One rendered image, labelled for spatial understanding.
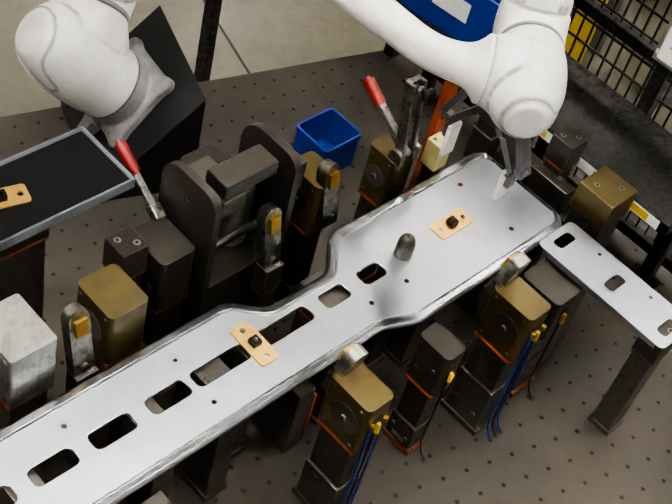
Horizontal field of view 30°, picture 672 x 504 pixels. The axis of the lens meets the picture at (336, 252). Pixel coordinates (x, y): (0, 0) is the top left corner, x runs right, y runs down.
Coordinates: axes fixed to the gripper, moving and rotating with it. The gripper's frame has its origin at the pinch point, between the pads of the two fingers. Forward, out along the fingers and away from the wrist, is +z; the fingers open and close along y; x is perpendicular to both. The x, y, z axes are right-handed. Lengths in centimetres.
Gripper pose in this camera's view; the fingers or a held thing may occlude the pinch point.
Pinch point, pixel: (473, 168)
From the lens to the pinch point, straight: 214.8
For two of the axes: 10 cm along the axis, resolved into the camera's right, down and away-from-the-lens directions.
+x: 7.2, -4.2, 5.6
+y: 6.7, 6.3, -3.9
